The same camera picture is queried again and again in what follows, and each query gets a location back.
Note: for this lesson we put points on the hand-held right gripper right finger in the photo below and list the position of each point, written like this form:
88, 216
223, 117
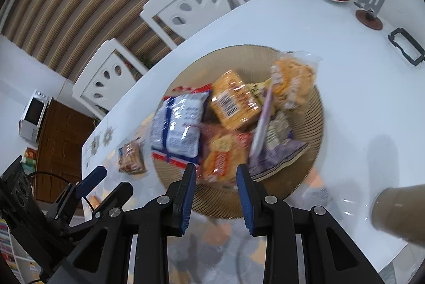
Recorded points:
245, 201

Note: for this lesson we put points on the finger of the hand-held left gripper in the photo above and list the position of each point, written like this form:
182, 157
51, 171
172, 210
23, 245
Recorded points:
116, 194
93, 177

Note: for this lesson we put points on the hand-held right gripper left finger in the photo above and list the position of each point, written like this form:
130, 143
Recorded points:
186, 201

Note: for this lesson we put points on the red-orange cracker packet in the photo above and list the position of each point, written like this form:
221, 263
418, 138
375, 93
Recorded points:
222, 154

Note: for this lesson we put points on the blue and white snack packet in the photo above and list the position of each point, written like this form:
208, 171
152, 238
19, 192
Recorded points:
179, 124

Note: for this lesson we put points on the orange cracker packet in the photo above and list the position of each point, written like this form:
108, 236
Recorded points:
232, 101

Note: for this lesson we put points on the yellow snack packet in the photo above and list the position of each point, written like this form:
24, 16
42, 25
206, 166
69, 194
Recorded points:
257, 90

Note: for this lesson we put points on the clear orange-print cookie packet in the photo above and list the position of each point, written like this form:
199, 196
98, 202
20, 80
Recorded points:
292, 81

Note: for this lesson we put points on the brown ribbed glass bowl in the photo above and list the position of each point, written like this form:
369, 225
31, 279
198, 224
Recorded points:
239, 55

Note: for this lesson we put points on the brown snack packet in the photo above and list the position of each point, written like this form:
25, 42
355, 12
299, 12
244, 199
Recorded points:
131, 158

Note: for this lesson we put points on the white shelf with books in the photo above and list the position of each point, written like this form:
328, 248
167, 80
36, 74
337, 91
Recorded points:
6, 247

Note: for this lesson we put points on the brown wooden cabinet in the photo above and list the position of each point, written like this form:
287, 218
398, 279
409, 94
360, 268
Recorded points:
63, 144

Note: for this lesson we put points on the stack of colourful boxes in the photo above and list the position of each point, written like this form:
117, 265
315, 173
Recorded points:
30, 159

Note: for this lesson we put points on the purple snack packet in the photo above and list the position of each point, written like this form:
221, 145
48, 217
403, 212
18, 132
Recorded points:
279, 151

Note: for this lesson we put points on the white microwave oven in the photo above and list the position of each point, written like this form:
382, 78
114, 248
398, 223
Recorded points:
33, 111

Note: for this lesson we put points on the red and white snack packet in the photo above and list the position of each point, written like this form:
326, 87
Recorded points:
186, 90

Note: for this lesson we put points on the green potted plant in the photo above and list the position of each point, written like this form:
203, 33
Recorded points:
146, 62

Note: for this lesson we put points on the brown striped curtain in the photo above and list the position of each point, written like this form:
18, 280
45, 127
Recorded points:
66, 5

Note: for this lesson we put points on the brown round coaster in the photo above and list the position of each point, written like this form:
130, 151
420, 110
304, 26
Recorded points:
368, 22

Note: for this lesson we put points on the black rectangular frame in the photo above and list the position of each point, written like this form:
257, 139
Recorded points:
401, 50

